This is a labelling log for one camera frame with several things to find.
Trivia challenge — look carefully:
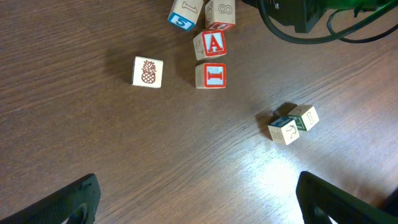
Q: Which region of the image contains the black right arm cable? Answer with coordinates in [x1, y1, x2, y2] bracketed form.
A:
[257, 0, 398, 45]

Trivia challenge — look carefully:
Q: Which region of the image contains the wooden block red letter U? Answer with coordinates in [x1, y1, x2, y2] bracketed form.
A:
[205, 0, 236, 30]

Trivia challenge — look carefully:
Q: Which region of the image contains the wooden block green letter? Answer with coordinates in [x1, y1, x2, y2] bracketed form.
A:
[287, 105, 319, 131]

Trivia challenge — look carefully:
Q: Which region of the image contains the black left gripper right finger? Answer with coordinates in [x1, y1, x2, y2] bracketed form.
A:
[296, 171, 397, 224]

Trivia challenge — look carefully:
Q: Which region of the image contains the wooden block blue number two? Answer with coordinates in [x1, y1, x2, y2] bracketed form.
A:
[268, 117, 300, 145]

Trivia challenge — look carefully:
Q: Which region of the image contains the wooden block red letter I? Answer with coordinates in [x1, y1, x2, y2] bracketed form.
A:
[195, 63, 226, 89]

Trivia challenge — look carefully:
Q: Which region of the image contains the wooden block pineapple yellow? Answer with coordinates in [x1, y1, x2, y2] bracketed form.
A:
[132, 56, 164, 88]

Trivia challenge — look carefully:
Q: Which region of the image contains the wooden block red letter A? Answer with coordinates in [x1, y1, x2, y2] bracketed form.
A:
[193, 30, 227, 60]

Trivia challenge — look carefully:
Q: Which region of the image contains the wooden block blue number five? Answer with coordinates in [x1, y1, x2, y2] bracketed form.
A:
[167, 0, 204, 31]

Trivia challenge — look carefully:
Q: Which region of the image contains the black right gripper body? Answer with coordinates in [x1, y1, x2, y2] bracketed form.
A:
[243, 0, 329, 34]

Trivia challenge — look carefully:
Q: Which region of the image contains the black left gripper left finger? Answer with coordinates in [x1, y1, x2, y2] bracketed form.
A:
[1, 174, 101, 224]

